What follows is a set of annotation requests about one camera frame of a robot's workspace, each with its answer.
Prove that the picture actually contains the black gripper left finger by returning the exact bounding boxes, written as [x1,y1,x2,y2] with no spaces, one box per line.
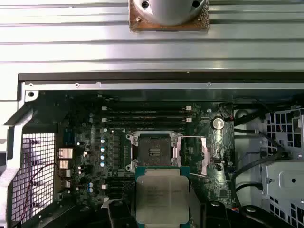
[59,200,137,228]

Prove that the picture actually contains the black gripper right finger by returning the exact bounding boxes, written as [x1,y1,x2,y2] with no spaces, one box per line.
[201,199,294,228]

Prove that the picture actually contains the silver green CPU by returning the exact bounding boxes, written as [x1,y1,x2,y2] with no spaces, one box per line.
[134,165,190,225]

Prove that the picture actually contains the metal socket cover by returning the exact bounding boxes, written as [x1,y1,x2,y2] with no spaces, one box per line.
[172,134,212,178]

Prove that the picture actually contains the RAM slot black clips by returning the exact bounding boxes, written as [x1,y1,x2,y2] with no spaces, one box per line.
[104,122,190,128]
[106,190,136,196]
[104,111,190,117]

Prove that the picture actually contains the RAM slot white clips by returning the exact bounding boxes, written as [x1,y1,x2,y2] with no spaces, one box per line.
[101,184,136,190]
[101,106,192,112]
[101,117,192,123]

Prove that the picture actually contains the CPU socket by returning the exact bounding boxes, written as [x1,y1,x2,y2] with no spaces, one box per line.
[125,132,184,172]

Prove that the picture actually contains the green motherboard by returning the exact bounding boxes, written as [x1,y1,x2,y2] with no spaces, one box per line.
[56,94,236,228]

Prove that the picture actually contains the small finned metal block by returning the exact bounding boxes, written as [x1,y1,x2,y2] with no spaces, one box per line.
[59,159,72,170]
[58,148,73,159]

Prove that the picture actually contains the silver metal drive cage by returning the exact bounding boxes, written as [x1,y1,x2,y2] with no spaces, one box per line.
[260,106,304,228]

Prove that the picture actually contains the coin cell battery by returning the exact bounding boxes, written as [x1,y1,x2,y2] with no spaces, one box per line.
[211,118,224,130]

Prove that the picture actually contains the black PC case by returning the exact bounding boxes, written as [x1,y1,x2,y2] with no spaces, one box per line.
[0,71,304,228]

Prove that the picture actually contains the thick black cable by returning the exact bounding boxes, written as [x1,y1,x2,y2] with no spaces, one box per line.
[234,152,304,190]

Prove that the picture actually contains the square brown base plate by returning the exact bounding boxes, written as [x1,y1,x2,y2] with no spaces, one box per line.
[129,0,210,33]

